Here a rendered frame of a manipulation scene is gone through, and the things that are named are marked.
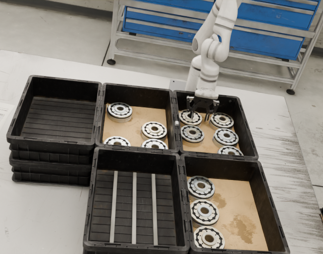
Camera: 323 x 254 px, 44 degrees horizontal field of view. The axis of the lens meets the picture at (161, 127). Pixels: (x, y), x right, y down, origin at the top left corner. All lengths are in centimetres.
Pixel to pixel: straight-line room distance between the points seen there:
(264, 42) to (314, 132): 86
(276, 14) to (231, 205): 228
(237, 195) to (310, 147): 187
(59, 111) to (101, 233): 62
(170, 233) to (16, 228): 52
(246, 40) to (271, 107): 138
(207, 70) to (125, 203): 59
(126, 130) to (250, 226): 61
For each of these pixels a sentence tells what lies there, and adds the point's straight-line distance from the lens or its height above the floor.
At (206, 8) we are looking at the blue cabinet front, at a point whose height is 64.
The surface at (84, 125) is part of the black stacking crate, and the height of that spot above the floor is 83.
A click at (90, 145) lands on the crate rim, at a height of 93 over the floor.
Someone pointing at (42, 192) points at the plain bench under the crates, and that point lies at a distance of 157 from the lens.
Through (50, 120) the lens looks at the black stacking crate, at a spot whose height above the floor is 83.
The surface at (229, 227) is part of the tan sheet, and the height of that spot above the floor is 83.
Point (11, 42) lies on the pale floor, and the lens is 392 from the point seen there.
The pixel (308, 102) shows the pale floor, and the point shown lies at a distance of 385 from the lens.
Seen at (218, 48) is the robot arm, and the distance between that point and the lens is 151.
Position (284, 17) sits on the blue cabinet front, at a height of 68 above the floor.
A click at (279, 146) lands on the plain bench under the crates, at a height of 70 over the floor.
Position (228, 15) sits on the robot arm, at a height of 132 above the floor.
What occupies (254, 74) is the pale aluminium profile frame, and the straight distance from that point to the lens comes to 370.
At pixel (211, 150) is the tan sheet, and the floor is 83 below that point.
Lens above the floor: 189
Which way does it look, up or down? 39 degrees down
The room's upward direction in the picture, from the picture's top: 11 degrees clockwise
